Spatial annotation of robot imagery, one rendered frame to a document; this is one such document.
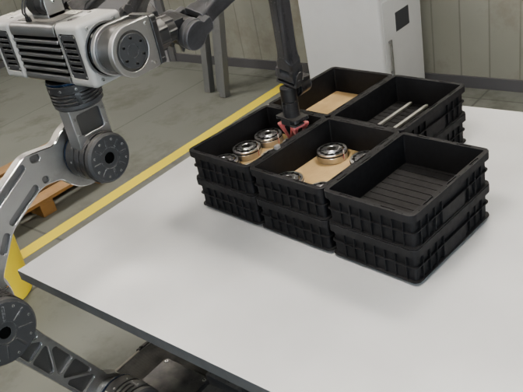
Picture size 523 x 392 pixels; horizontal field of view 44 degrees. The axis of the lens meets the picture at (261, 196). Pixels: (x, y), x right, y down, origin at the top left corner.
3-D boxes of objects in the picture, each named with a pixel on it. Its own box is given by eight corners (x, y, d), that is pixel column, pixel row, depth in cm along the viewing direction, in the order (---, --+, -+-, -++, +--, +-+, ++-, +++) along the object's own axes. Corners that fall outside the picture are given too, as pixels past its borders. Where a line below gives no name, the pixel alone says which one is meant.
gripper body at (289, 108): (289, 113, 231) (286, 93, 227) (309, 119, 223) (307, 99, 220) (275, 120, 227) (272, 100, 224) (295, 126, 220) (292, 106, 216)
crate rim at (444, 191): (413, 225, 164) (412, 217, 163) (321, 197, 184) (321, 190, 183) (491, 156, 187) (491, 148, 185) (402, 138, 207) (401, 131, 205)
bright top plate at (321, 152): (332, 160, 213) (331, 159, 213) (310, 153, 220) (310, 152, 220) (352, 147, 218) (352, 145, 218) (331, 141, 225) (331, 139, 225)
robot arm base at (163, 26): (139, 62, 161) (125, 14, 155) (162, 50, 166) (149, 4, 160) (163, 64, 156) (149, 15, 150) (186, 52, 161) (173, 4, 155)
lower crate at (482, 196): (419, 289, 174) (415, 253, 169) (331, 256, 195) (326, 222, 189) (492, 216, 197) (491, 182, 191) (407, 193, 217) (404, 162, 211)
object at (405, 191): (415, 256, 169) (412, 218, 164) (327, 225, 189) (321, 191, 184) (491, 185, 191) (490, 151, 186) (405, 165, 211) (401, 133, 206)
